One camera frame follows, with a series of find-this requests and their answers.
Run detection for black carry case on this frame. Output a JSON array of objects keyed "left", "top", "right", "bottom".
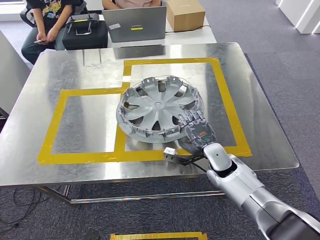
[{"left": 62, "top": 20, "right": 109, "bottom": 51}]

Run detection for black floor cables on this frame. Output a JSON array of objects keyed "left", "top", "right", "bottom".
[{"left": 0, "top": 187, "right": 71, "bottom": 233}]

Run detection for person's right hand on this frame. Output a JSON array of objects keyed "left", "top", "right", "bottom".
[{"left": 35, "top": 31, "right": 48, "bottom": 44}]

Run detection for person with phone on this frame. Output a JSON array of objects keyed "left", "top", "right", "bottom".
[{"left": 21, "top": 0, "right": 85, "bottom": 65}]

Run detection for person's left hand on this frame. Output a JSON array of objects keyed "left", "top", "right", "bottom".
[{"left": 46, "top": 25, "right": 60, "bottom": 42}]

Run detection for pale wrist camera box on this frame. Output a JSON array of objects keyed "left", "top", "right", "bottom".
[{"left": 163, "top": 147, "right": 177, "bottom": 162}]

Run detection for grey laptop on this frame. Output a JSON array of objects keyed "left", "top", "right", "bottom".
[{"left": 101, "top": 5, "right": 168, "bottom": 43}]

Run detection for silver plastic wheel hubcap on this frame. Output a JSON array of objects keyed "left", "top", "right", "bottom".
[{"left": 115, "top": 75, "right": 205, "bottom": 144}]

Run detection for grey panel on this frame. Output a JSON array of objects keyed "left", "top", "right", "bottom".
[{"left": 0, "top": 29, "right": 31, "bottom": 118}]

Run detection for white lit wall panel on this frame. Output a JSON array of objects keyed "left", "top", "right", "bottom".
[{"left": 275, "top": 0, "right": 320, "bottom": 35}]

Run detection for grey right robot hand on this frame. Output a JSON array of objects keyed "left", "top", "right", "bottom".
[{"left": 177, "top": 109, "right": 217, "bottom": 156}]

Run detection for person behind laptop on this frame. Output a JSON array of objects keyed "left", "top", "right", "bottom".
[{"left": 101, "top": 0, "right": 162, "bottom": 10}]

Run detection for steel workbench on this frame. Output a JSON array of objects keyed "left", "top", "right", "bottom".
[{"left": 0, "top": 42, "right": 300, "bottom": 205}]

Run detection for brown cardboard box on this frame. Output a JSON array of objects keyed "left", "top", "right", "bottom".
[{"left": 166, "top": 0, "right": 206, "bottom": 33}]

